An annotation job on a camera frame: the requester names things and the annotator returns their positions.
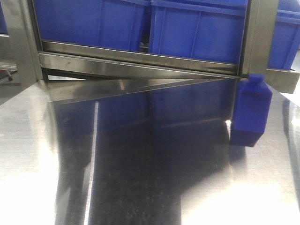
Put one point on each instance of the blue bottle-shaped part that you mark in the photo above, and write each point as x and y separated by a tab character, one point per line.
252	104

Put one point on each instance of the stainless steel shelf rack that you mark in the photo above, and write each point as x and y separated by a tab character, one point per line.
33	58

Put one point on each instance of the blue plastic bin left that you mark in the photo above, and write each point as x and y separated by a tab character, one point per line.
116	24

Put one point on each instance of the blue plastic bin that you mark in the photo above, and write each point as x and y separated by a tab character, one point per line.
116	24
285	41
197	29

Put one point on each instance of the blue plastic bin centre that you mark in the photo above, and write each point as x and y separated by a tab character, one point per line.
197	29

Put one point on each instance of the blue plastic bin right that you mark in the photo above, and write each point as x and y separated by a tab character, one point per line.
285	41

